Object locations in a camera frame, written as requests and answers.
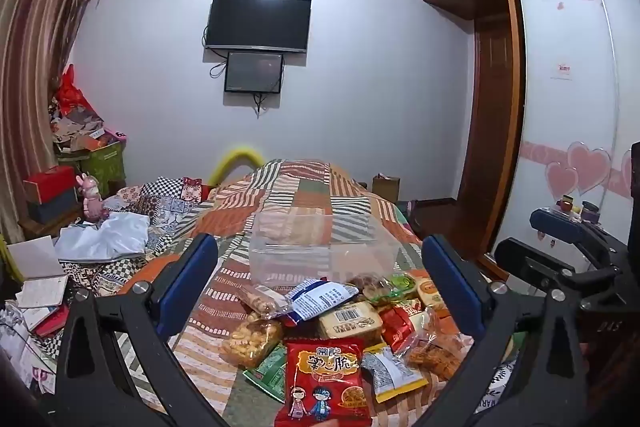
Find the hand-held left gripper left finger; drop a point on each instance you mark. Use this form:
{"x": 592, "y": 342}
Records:
{"x": 192, "y": 272}

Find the white heart sliding door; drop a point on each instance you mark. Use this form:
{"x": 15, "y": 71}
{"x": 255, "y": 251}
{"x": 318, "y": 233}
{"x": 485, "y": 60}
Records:
{"x": 625, "y": 82}
{"x": 560, "y": 117}

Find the clear bag of brown snacks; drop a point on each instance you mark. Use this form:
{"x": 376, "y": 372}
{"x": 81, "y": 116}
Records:
{"x": 370, "y": 287}

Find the small cardboard box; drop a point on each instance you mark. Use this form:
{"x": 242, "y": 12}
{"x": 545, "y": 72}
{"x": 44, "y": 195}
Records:
{"x": 386, "y": 189}

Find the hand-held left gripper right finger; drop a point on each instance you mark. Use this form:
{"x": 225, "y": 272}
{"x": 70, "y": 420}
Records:
{"x": 452, "y": 282}

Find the small clear bag of peanuts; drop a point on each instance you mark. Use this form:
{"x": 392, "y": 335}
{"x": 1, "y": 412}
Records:
{"x": 260, "y": 299}

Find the black wall television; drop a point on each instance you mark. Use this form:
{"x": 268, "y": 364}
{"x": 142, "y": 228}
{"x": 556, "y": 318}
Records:
{"x": 257, "y": 22}

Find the clear plastic container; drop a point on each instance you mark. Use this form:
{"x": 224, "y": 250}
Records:
{"x": 325, "y": 252}

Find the yellow foam tube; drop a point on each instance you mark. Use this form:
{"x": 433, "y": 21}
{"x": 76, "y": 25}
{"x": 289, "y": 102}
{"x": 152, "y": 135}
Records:
{"x": 235, "y": 157}

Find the red book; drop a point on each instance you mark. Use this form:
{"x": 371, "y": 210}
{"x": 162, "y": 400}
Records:
{"x": 52, "y": 319}

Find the wooden nightstand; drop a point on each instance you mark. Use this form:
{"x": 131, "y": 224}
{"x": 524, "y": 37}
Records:
{"x": 37, "y": 227}

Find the red plastic bag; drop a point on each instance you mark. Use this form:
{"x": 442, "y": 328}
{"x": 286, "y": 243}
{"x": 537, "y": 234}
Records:
{"x": 72, "y": 94}

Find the checkered patchwork cloth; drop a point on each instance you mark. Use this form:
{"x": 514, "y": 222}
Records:
{"x": 160, "y": 202}

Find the green patterned storage box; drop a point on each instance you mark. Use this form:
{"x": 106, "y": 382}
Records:
{"x": 105, "y": 167}

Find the red cartoon snack packet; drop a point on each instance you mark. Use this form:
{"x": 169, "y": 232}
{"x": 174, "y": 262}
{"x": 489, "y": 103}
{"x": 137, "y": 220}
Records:
{"x": 325, "y": 372}

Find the yellow orange snack packet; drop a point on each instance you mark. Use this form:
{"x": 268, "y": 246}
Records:
{"x": 429, "y": 292}

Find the red snack packet beige label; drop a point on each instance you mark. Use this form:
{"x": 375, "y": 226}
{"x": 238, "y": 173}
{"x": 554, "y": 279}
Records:
{"x": 400, "y": 327}

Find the clear bag of orange sticks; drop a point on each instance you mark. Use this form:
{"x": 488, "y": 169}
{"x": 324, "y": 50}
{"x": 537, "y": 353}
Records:
{"x": 437, "y": 349}

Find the dark grey box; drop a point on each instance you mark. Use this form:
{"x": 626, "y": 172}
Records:
{"x": 52, "y": 211}

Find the small black wall monitor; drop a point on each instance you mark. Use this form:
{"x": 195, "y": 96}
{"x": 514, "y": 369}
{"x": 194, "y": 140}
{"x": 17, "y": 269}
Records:
{"x": 252, "y": 72}

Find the clear bag of golden snacks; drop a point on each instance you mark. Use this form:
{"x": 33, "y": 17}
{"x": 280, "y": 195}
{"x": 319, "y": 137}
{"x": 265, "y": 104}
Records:
{"x": 250, "y": 344}

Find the red gift box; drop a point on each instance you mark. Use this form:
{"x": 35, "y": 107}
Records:
{"x": 50, "y": 184}

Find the clear green snack packet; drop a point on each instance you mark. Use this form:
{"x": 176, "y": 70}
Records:
{"x": 402, "y": 284}

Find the pink rabbit toy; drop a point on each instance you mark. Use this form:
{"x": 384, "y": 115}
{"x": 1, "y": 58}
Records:
{"x": 91, "y": 199}

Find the wooden wardrobe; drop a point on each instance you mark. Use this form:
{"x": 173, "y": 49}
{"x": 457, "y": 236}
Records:
{"x": 480, "y": 107}

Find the striped brown curtain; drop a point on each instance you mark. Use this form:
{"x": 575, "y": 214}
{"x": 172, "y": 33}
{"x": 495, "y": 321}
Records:
{"x": 35, "y": 57}

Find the grey and yellow snack packet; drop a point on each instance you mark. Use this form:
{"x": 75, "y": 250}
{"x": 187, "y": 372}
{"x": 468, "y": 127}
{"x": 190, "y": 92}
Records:
{"x": 392, "y": 372}

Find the pile of papers and clothes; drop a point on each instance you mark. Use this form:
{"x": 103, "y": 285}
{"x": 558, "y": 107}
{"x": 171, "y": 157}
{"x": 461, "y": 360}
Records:
{"x": 80, "y": 127}

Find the blue and white snack packet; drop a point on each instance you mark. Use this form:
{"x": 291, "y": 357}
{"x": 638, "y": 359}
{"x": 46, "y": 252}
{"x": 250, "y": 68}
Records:
{"x": 320, "y": 299}

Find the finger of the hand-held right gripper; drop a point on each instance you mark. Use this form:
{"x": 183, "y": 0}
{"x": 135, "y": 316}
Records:
{"x": 530, "y": 264}
{"x": 555, "y": 221}

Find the white lined notebook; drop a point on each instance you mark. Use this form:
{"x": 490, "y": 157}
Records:
{"x": 42, "y": 292}

